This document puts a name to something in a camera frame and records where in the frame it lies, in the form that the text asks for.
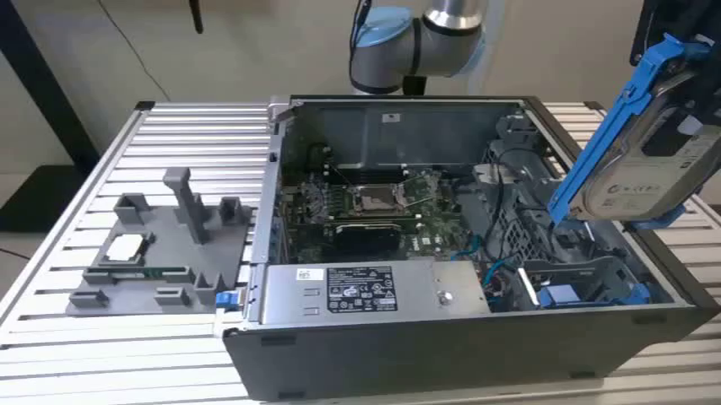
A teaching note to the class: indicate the hard disk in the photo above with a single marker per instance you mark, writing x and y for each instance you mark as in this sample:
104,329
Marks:
630,185

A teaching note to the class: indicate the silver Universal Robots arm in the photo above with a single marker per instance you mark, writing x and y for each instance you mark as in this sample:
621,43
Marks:
445,50

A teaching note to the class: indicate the grey disk bay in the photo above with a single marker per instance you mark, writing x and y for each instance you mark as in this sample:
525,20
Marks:
569,268

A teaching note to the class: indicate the empty blue disk carrier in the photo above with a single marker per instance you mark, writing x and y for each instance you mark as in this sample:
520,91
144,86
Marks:
564,295

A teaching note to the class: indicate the black RAM slot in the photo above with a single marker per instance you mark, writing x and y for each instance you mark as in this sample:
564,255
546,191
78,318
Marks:
371,214
371,219

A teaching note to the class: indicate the perforated grey drive cage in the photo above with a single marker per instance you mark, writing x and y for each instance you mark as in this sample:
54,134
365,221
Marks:
524,236

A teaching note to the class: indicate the green Dell motherboard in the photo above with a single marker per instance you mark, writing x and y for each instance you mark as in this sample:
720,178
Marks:
428,228

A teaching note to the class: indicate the silver finned heat sink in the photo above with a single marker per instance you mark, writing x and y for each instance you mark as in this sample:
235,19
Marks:
430,240

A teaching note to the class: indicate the CPU socket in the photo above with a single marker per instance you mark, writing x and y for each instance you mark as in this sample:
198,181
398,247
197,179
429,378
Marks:
374,198

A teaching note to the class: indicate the thin metal locking lever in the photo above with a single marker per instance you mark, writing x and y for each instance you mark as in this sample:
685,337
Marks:
341,174

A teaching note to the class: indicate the black cooler block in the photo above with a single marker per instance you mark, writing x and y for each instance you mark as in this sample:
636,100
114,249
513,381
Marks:
366,237

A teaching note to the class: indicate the silver power supply unit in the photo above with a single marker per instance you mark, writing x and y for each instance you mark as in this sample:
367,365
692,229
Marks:
394,291

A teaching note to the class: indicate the black antenna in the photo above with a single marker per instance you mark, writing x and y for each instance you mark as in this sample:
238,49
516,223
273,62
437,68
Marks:
197,17

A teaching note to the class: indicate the black open PC case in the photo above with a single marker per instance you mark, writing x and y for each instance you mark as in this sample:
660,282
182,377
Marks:
450,358

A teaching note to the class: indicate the blue plastic clip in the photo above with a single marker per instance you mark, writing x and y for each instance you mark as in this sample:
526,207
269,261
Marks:
226,299

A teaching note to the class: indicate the grey parts rack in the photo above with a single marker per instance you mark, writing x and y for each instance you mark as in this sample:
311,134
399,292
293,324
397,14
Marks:
168,261

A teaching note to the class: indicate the green RAM stick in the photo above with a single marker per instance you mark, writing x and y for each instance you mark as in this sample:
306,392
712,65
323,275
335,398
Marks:
152,273

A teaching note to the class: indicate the silver CPU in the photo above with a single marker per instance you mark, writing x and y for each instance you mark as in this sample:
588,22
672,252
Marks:
130,249

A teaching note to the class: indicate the black stand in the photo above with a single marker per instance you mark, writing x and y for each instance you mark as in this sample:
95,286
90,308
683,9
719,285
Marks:
39,198

